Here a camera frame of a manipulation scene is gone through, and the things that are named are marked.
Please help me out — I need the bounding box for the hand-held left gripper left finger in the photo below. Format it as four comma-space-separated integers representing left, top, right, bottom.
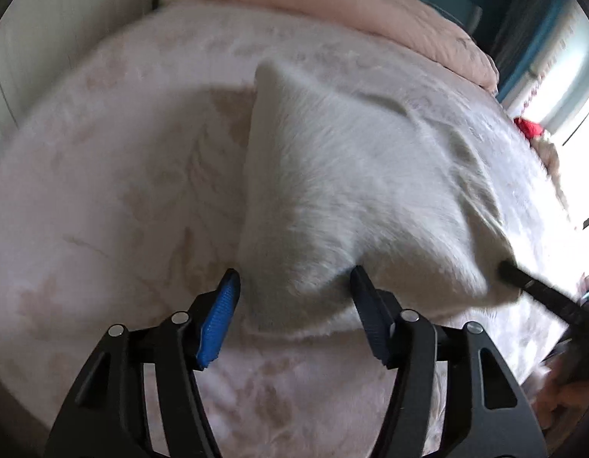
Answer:
44, 267, 243, 458

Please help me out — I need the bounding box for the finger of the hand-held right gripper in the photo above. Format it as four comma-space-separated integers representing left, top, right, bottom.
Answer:
499, 258, 586, 327

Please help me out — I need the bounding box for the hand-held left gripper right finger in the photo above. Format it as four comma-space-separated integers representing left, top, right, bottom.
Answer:
349, 264, 548, 458

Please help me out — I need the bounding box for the person's right hand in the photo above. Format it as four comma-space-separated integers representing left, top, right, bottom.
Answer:
538, 367, 589, 421

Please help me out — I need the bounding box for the beige cushion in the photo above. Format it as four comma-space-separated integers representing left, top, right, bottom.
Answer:
533, 134, 573, 220

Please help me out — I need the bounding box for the red cloth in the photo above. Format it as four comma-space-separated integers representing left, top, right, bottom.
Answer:
514, 117, 546, 139

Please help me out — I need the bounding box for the pink floral blanket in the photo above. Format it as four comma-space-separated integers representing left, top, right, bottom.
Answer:
0, 0, 589, 458

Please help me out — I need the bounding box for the bright window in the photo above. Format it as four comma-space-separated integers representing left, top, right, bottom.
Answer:
495, 0, 589, 230

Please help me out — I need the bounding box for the pink duvet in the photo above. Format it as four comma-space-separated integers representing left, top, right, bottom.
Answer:
161, 0, 500, 94

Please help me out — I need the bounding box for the white wardrobe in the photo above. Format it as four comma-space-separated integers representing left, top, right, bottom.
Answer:
0, 0, 195, 153

